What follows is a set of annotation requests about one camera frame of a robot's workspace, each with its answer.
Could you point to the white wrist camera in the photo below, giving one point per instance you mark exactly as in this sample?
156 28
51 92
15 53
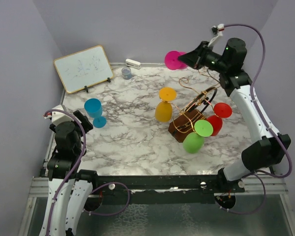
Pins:
57 117
217 32

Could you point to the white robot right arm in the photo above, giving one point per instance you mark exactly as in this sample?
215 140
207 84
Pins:
268 144

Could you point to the green plastic wine glass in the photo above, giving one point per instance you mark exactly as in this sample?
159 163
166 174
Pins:
195 140

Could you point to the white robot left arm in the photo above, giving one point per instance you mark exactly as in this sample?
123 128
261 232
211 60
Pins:
61 177

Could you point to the gold framed whiteboard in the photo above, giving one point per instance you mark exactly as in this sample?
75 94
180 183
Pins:
83 69

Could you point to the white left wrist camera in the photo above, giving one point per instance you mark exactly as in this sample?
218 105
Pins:
57 117

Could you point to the red plastic wine glass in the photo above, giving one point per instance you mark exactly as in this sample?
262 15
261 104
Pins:
221 111

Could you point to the blue plastic wine glass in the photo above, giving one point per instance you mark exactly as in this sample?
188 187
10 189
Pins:
93 108

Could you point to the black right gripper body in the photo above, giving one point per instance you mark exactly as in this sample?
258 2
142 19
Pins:
211 60

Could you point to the black metal base frame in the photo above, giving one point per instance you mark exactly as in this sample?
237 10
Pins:
148 190

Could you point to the white eraser block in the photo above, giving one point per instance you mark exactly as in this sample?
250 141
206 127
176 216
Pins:
133 63

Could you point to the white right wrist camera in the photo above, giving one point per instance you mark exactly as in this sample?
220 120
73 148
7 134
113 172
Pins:
217 32

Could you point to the small blue glass jar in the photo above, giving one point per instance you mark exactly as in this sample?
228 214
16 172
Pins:
126 73

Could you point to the yellow plastic wine glass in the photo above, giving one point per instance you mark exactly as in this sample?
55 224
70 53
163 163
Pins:
163 111

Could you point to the copper wire glass rack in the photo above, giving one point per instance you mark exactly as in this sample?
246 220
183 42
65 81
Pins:
199 108

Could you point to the magenta plastic wine glass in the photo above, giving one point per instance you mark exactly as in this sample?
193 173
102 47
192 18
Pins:
171 60

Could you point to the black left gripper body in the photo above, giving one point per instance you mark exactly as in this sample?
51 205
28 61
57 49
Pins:
87 126

